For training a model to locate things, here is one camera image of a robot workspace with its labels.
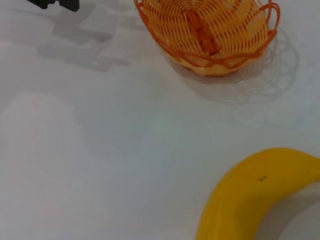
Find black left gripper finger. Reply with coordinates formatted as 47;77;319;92
26;0;60;10
58;0;81;13

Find orange woven plastic basket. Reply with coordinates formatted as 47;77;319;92
133;0;281;78

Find yellow banana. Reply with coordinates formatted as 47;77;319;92
194;146;320;240

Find white tablecloth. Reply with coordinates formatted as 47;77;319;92
0;0;320;240

